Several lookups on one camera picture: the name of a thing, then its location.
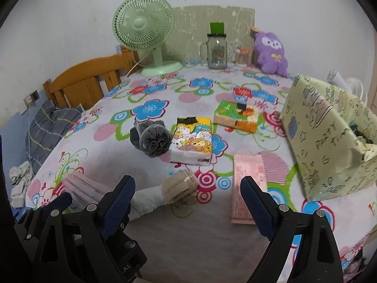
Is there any pink packet bundle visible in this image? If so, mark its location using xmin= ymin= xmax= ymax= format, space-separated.
xmin=63 ymin=171 xmax=111 ymax=210

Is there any blue bed sheet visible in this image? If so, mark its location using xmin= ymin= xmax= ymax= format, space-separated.
xmin=0 ymin=100 xmax=50 ymax=221

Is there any green table fan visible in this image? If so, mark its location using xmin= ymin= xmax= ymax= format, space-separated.
xmin=112 ymin=0 xmax=184 ymax=76

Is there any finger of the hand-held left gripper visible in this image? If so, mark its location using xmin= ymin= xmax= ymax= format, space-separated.
xmin=13 ymin=193 xmax=73 ymax=242

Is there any grey bath puff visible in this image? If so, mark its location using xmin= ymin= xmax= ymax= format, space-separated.
xmin=130 ymin=121 xmax=172 ymax=158

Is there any white fan cable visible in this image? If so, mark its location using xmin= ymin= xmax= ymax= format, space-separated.
xmin=126 ymin=51 xmax=148 ymax=75

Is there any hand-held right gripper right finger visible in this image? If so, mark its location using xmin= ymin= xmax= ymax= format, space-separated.
xmin=240 ymin=176 xmax=345 ymax=283

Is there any white crumpled cloth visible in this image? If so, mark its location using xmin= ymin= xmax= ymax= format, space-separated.
xmin=9 ymin=161 xmax=33 ymax=208

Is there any green orange tissue pack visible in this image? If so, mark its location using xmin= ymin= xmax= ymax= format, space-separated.
xmin=213 ymin=100 xmax=260 ymax=134

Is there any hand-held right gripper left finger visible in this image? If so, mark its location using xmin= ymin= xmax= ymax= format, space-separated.
xmin=32 ymin=175 xmax=136 ymax=283

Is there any purple plush toy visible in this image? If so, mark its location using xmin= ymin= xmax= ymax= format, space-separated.
xmin=253 ymin=31 xmax=291 ymax=77

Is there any orange lidded swab container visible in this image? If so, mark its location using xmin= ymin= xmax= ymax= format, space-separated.
xmin=235 ymin=48 xmax=251 ymax=68

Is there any white table fan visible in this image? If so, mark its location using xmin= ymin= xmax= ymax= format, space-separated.
xmin=325 ymin=69 xmax=369 ymax=104

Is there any flat pink packet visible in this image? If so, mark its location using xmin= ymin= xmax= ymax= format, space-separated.
xmin=231 ymin=154 xmax=268 ymax=225

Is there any wooden chair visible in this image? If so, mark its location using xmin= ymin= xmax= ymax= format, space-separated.
xmin=43 ymin=46 xmax=142 ymax=109

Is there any green patterned board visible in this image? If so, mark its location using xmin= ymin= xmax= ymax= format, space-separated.
xmin=163 ymin=5 xmax=256 ymax=65

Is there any grey striped cloth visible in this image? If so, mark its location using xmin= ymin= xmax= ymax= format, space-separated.
xmin=25 ymin=100 xmax=83 ymax=173

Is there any glass jar with lid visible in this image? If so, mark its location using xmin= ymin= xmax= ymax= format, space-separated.
xmin=206 ymin=33 xmax=229 ymax=71

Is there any yellow cartoon tissue pack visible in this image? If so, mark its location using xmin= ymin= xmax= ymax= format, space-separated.
xmin=169 ymin=117 xmax=213 ymax=166

